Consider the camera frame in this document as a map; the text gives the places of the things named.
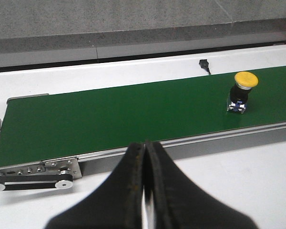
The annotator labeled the small black sensor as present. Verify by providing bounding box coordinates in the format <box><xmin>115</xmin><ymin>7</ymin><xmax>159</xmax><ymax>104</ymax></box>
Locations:
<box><xmin>199</xmin><ymin>59</ymin><xmax>211</xmax><ymax>75</ymax></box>

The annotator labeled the right grey stone slab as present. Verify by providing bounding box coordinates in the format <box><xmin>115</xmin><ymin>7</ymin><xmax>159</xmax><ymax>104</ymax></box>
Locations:
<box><xmin>216</xmin><ymin>0</ymin><xmax>286</xmax><ymax>44</ymax></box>

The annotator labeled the black timing belt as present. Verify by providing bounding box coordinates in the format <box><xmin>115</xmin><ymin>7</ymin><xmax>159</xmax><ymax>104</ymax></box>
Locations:
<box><xmin>0</xmin><ymin>174</ymin><xmax>73</xmax><ymax>191</ymax></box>

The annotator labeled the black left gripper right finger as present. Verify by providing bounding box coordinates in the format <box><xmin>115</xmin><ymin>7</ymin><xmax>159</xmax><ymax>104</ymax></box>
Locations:
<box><xmin>144</xmin><ymin>142</ymin><xmax>257</xmax><ymax>229</ymax></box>

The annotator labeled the steel conveyor support bracket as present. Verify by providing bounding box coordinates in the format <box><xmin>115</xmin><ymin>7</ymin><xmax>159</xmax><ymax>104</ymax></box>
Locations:
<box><xmin>43</xmin><ymin>156</ymin><xmax>82</xmax><ymax>179</ymax></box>

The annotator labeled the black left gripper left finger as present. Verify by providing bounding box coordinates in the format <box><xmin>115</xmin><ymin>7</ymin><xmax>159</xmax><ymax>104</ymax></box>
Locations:
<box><xmin>46</xmin><ymin>143</ymin><xmax>145</xmax><ymax>229</ymax></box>

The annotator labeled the left grey stone slab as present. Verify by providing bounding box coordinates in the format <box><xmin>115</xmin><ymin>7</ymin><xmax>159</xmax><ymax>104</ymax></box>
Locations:
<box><xmin>0</xmin><ymin>0</ymin><xmax>233</xmax><ymax>54</ymax></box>

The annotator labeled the right silver drive pulley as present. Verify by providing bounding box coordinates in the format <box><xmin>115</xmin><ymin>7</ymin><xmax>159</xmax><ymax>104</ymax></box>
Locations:
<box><xmin>55</xmin><ymin>180</ymin><xmax>73</xmax><ymax>189</ymax></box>

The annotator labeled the grey stone slab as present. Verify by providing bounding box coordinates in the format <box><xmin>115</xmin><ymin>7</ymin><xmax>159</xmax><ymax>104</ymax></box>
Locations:
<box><xmin>0</xmin><ymin>0</ymin><xmax>233</xmax><ymax>54</ymax></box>
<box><xmin>216</xmin><ymin>0</ymin><xmax>286</xmax><ymax>44</ymax></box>

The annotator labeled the aluminium conveyor side rail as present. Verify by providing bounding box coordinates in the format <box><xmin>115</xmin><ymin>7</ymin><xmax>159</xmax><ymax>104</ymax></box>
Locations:
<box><xmin>42</xmin><ymin>120</ymin><xmax>286</xmax><ymax>165</ymax></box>

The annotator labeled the green conveyor belt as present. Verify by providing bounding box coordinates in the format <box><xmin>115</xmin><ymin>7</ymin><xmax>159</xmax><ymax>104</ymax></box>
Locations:
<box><xmin>0</xmin><ymin>66</ymin><xmax>286</xmax><ymax>167</ymax></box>

